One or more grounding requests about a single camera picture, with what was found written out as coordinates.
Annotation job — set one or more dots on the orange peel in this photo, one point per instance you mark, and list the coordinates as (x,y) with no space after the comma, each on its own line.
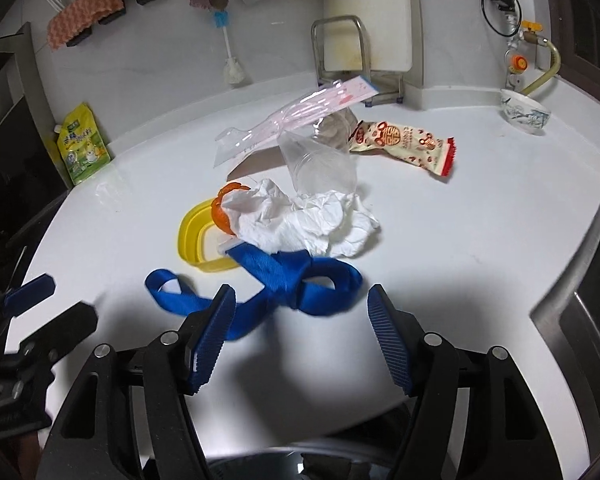
(220,216)

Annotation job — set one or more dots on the white blue-patterned bowl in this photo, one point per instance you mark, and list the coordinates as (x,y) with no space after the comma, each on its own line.
(525,116)

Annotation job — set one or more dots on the stainless steel sink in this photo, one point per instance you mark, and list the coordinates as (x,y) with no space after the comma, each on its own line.
(580,320)

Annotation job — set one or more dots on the green stand-up pouch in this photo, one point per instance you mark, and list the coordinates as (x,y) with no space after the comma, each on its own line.
(82,147)

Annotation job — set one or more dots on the blue and white bottle brush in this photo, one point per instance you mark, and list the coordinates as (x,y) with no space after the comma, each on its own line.
(233,71)

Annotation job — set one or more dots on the crumpled white tissue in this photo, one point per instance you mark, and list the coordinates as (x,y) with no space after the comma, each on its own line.
(290,225)

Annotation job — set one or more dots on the yellow plastic lid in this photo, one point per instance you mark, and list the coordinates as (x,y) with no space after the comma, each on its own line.
(192,230)

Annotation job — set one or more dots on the orange dish cloth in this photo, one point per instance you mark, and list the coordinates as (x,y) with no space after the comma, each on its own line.
(82,12)

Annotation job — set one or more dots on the orange round cap fitting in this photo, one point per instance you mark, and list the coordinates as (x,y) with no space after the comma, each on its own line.
(519,63)

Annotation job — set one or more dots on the metal cutting board rack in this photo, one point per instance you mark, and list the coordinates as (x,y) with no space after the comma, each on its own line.
(316,50)

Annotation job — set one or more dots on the white plastic sticks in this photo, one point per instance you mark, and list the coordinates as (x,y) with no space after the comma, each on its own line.
(52,0)

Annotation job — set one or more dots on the clear plastic cup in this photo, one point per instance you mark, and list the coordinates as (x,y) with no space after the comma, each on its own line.
(320,165)

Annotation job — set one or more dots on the white cutting board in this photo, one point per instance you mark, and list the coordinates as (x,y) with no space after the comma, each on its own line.
(370,5)

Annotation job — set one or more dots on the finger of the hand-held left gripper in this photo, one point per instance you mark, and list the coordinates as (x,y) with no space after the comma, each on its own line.
(62,327)
(30,291)

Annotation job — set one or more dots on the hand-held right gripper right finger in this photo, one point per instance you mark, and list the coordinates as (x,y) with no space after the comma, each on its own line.
(391,342)

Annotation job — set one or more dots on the shiny metal basin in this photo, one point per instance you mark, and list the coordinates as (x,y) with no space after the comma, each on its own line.
(260,466)

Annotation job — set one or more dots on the dark window frame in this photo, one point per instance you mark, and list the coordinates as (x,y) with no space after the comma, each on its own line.
(585,25)

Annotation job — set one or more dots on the cream and red snack wrapper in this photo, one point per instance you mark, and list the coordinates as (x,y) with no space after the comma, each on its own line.
(405,145)

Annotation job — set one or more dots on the clear pink-printed plastic bag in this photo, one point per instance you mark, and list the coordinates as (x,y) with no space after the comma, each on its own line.
(300,114)

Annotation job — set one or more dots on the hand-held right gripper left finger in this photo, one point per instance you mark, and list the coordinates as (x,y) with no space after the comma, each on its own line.
(207,345)

